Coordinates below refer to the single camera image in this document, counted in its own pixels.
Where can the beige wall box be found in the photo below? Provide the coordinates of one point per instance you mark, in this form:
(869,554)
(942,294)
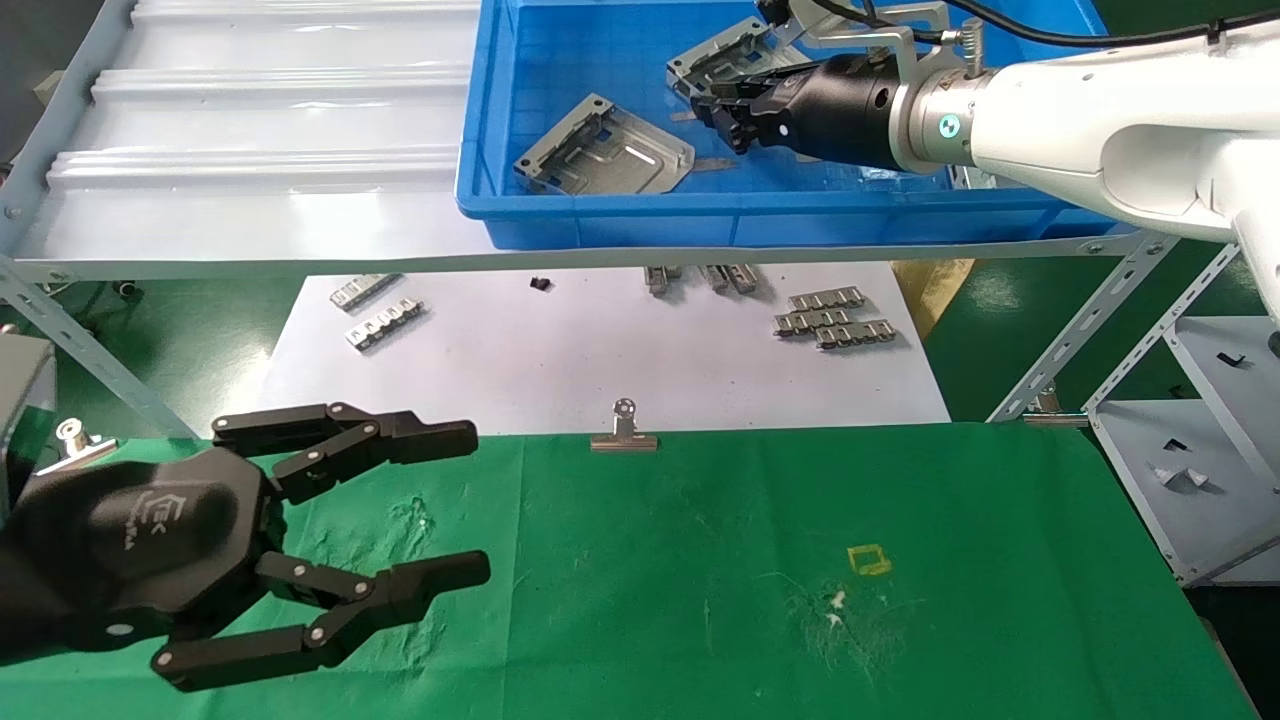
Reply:
(50,87)

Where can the grey metal side shelf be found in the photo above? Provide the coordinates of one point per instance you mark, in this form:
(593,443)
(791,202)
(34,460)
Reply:
(1200,520)

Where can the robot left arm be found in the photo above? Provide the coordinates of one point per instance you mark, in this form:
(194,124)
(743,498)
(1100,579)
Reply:
(10,600)

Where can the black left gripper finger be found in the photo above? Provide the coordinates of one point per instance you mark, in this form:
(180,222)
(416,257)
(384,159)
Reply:
(420,438)
(430,582)

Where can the white ribbed shelf panel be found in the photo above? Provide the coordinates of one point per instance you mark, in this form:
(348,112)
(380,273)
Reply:
(250,130)

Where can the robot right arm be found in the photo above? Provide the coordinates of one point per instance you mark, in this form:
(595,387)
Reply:
(1100,130)

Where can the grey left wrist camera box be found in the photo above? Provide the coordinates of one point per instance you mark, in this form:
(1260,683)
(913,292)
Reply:
(22,400)

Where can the blue plastic bin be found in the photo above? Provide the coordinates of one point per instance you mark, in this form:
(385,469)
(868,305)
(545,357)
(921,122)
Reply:
(600,215)

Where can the white paper sheet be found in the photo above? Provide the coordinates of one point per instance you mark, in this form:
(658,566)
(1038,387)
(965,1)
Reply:
(560,350)

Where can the folded sheet metal bracket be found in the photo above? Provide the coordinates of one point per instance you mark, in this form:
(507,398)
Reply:
(958,178)

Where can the sheet metal bracket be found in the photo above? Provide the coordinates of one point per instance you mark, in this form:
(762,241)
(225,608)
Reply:
(715,55)
(620,155)
(958,178)

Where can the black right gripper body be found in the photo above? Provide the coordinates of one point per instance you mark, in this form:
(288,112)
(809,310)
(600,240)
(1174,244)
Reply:
(840,110)

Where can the small grey metal piece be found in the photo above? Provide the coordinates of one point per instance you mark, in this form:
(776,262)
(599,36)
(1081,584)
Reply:
(1185,478)

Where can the silver binder clip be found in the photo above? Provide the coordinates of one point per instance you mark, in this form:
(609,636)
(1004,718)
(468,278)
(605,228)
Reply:
(625,441)
(75,437)
(1050,416)

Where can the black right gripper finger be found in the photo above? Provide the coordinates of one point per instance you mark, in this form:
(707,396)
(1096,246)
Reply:
(730,125)
(755,88)

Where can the small notched metal strip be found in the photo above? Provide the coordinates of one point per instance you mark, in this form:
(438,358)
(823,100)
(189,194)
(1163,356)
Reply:
(660,279)
(826,298)
(385,324)
(743,279)
(812,321)
(362,291)
(713,278)
(855,334)

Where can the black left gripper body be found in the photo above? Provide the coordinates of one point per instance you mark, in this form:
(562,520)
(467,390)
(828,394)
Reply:
(150,530)

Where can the yellow square tape mark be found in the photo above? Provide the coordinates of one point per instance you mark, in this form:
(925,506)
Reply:
(853,560)

